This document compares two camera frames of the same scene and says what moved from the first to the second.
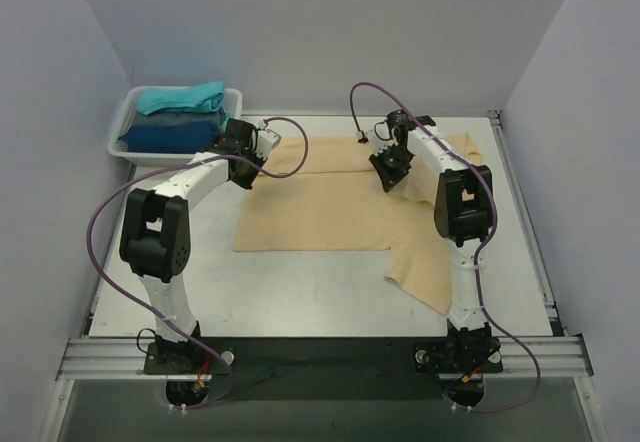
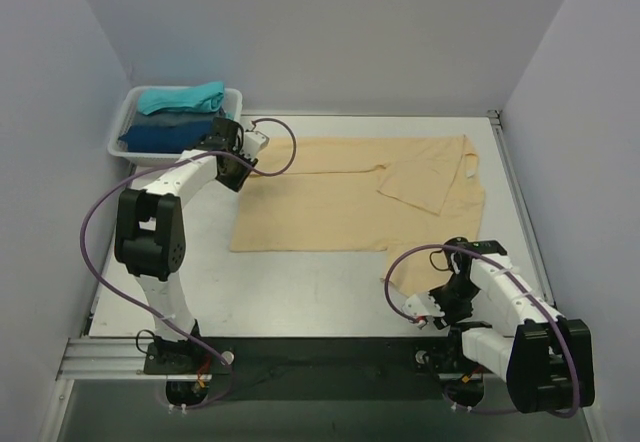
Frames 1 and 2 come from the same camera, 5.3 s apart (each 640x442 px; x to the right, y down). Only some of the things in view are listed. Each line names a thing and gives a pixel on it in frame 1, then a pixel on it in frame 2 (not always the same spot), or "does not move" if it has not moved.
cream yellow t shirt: x=325 y=194 does not move
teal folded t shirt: x=207 y=97 does not move
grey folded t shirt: x=215 y=117 does not move
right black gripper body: x=388 y=171 -> x=445 y=299
